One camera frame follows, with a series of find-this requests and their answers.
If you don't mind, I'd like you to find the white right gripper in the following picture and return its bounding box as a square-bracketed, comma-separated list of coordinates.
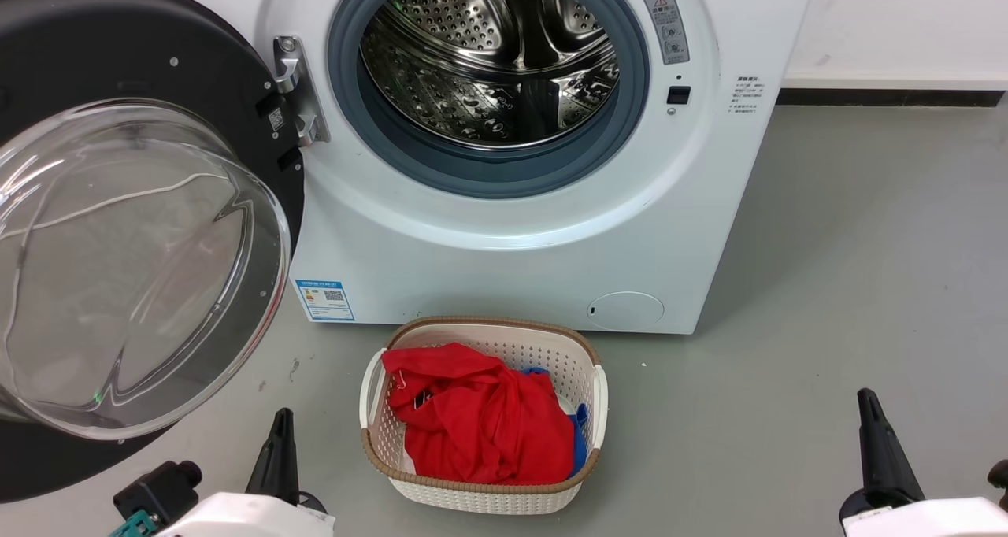
[838, 387, 1008, 537]

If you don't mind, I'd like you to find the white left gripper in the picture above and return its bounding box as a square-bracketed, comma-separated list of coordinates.
[157, 408, 336, 537]

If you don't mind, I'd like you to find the round black glass washer door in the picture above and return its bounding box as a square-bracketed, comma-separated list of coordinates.
[0, 0, 306, 502]

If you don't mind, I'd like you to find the white front-load washing machine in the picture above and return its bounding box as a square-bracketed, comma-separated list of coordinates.
[252, 0, 820, 335]

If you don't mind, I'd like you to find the metal door hinge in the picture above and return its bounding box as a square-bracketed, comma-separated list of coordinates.
[273, 35, 330, 148]

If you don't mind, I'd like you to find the blue energy label sticker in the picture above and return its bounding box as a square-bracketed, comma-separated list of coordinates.
[295, 279, 355, 322]

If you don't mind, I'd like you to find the cream plastic laundry basket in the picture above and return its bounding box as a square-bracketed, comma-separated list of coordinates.
[359, 316, 609, 516]

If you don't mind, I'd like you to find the red garment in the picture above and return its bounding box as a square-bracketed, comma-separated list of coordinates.
[381, 343, 576, 485]

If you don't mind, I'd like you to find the blue garment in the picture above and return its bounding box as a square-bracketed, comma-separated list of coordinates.
[520, 366, 590, 475]

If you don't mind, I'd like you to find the round white filter cover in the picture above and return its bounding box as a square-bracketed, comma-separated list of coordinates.
[587, 291, 665, 331]

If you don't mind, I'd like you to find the stainless steel washer drum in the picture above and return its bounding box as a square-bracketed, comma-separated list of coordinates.
[360, 0, 621, 150]

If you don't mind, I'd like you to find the grey warning sticker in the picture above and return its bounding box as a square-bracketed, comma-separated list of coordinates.
[644, 0, 691, 66]

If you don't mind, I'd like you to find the teal cable connector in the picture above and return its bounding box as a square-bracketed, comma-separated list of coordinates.
[109, 510, 158, 537]

